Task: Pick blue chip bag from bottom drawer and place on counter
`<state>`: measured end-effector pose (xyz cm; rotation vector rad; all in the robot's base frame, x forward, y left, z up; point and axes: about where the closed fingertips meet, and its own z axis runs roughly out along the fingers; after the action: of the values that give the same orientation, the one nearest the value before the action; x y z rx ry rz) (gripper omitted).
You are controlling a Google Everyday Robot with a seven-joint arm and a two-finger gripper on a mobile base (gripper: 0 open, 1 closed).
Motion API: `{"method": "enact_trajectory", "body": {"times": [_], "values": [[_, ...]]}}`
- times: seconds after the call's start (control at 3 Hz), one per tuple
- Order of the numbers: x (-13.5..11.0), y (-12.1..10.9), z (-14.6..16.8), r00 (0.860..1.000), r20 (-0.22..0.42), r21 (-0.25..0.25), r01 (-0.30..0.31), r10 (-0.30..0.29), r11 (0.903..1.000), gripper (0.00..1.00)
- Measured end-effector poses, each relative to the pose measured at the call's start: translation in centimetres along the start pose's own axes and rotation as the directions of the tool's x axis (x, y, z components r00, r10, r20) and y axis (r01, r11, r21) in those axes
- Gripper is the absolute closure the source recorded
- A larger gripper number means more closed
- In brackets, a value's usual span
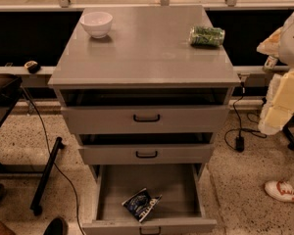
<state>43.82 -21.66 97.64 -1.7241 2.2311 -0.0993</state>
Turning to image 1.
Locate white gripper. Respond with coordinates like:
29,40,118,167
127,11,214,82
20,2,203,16
257,27,294,135

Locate blue chip bag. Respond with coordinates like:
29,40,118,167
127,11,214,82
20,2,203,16
122,188,162,222

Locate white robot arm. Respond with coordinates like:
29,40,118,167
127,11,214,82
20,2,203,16
257,12,294,135

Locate grey drawer cabinet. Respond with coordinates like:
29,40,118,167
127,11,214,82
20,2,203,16
47,5,242,184

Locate grey bottom drawer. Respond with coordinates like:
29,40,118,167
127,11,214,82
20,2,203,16
82,164,217,235

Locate grey drawer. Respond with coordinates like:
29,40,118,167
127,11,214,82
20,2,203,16
82,164,217,235
78,134,214,165
61,101,229,134

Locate grey middle drawer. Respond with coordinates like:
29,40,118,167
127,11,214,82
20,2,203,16
78,134,214,165

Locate grey top drawer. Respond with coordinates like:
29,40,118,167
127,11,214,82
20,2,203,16
61,101,229,134

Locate black table leg right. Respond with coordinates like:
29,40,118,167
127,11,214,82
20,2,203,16
282,117,294,151

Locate black table leg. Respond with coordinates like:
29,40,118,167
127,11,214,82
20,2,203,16
282,117,294,151
30,137,65,216

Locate small clear bottle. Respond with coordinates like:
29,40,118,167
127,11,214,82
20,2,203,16
263,56,278,72

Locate white red sneaker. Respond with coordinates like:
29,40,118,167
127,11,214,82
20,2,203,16
265,181,294,203

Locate green crushed can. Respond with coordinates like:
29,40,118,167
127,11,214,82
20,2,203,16
189,25,225,47

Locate white bowl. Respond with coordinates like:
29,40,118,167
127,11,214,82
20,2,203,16
79,12,113,38

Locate black shoe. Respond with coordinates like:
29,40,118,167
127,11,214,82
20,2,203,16
43,217,68,235

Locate black table leg left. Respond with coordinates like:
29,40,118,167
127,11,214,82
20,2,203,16
30,137,65,216

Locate dark side table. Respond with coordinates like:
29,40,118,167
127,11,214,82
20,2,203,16
0,73,23,127

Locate black power adapter cable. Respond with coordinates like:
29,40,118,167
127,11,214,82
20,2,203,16
223,81,269,153

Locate black floor cable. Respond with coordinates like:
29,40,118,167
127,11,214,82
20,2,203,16
21,89,86,235

